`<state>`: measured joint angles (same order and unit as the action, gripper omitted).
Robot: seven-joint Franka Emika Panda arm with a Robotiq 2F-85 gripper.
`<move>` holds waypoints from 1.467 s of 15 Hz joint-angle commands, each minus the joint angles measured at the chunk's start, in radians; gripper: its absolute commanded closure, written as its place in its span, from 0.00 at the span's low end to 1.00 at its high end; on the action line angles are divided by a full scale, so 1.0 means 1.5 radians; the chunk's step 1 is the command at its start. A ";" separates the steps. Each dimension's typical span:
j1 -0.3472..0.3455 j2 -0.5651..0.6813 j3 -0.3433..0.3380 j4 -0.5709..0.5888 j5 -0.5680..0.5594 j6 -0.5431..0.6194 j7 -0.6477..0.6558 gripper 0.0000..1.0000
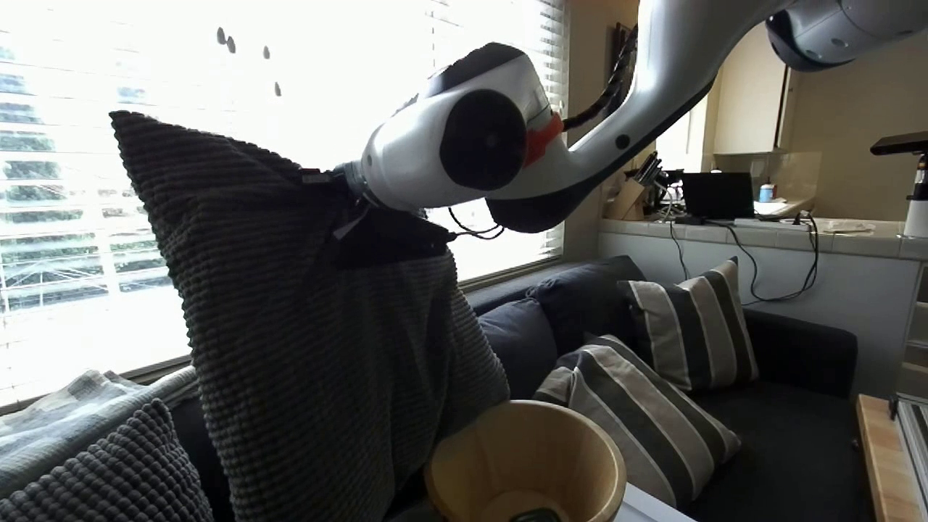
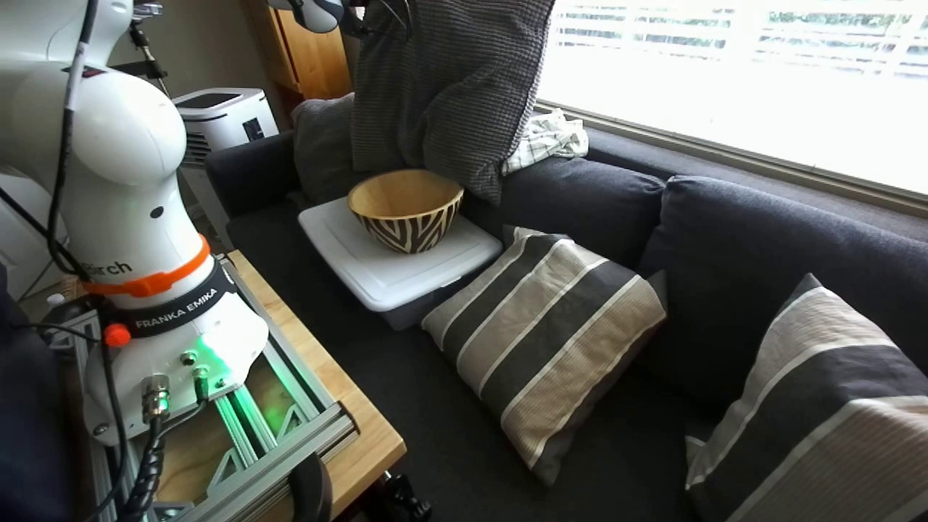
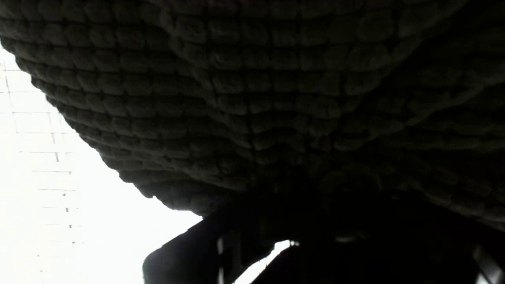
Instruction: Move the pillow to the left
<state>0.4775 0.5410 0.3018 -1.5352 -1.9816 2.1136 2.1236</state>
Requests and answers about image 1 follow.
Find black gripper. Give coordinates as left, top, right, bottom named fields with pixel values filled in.
left=326, top=169, right=458, bottom=273

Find dark gray textured pillow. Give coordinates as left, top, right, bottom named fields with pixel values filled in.
left=108, top=108, right=514, bottom=522

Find black and beige striped pillow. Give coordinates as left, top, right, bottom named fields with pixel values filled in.
left=533, top=331, right=746, bottom=509
left=620, top=259, right=762, bottom=393

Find gray knit pillow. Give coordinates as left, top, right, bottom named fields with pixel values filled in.
left=0, top=398, right=218, bottom=522

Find knife block with knives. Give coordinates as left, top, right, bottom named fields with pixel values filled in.
left=606, top=150, right=675, bottom=224

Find light wooden bucket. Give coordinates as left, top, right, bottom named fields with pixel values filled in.
left=421, top=398, right=629, bottom=522

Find black laptop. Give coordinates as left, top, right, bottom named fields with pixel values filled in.
left=678, top=170, right=756, bottom=224

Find white window blinds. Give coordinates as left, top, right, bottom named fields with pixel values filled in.
left=0, top=0, right=571, bottom=405

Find folded gray blanket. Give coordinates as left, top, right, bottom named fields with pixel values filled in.
left=0, top=366, right=200, bottom=495

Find dark sofa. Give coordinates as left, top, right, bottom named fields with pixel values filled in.
left=169, top=253, right=865, bottom=522

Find white counter ledge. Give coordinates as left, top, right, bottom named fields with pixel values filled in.
left=594, top=211, right=928, bottom=261

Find white spray bottle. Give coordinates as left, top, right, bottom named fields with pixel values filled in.
left=903, top=153, right=928, bottom=241

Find light wooden side table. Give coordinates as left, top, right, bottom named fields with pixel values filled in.
left=854, top=388, right=928, bottom=522

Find black cable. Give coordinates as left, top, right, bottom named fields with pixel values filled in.
left=664, top=211, right=823, bottom=305

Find black horizontal handle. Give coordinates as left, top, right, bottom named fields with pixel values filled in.
left=867, top=130, right=928, bottom=159

